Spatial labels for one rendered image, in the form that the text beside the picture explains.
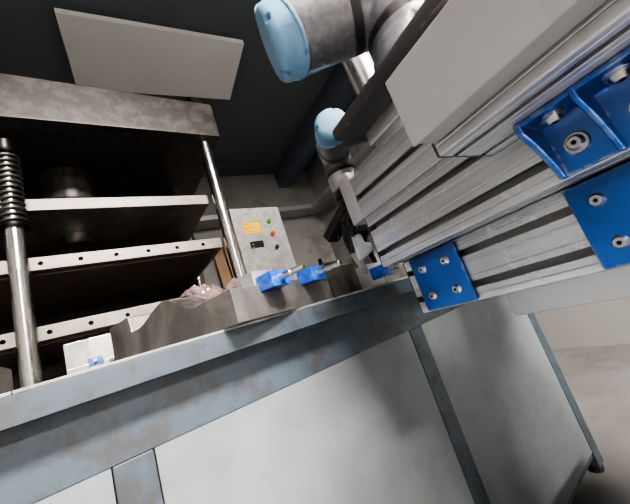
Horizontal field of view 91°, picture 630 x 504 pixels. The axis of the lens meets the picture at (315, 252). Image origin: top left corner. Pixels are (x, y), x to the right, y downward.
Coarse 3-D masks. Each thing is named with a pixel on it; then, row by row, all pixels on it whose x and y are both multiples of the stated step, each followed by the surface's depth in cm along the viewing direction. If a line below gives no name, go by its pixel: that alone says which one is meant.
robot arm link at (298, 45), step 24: (264, 0) 45; (288, 0) 44; (312, 0) 43; (336, 0) 43; (264, 24) 45; (288, 24) 44; (312, 24) 44; (336, 24) 45; (288, 48) 46; (312, 48) 46; (336, 48) 47; (288, 72) 49; (312, 72) 51
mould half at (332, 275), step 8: (368, 256) 83; (352, 264) 78; (328, 272) 73; (336, 272) 75; (344, 272) 76; (352, 272) 77; (400, 272) 87; (328, 280) 73; (336, 280) 74; (344, 280) 75; (352, 280) 77; (392, 280) 84; (336, 288) 73; (344, 288) 74; (352, 288) 76; (360, 288) 77; (336, 296) 72
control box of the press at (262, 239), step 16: (256, 208) 174; (272, 208) 180; (240, 224) 165; (256, 224) 170; (272, 224) 176; (240, 240) 162; (256, 240) 167; (272, 240) 172; (256, 256) 163; (272, 256) 169; (288, 256) 174
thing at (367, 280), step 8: (368, 264) 73; (376, 264) 75; (400, 264) 68; (360, 272) 74; (368, 272) 72; (376, 272) 71; (384, 272) 69; (392, 272) 71; (360, 280) 74; (368, 280) 72; (376, 280) 73; (384, 280) 75
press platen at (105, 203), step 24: (48, 216) 124; (72, 216) 129; (96, 216) 135; (120, 216) 141; (144, 216) 148; (168, 216) 156; (192, 216) 164; (0, 240) 129; (48, 240) 141; (96, 240) 156; (120, 240) 164; (144, 240) 174; (168, 240) 184
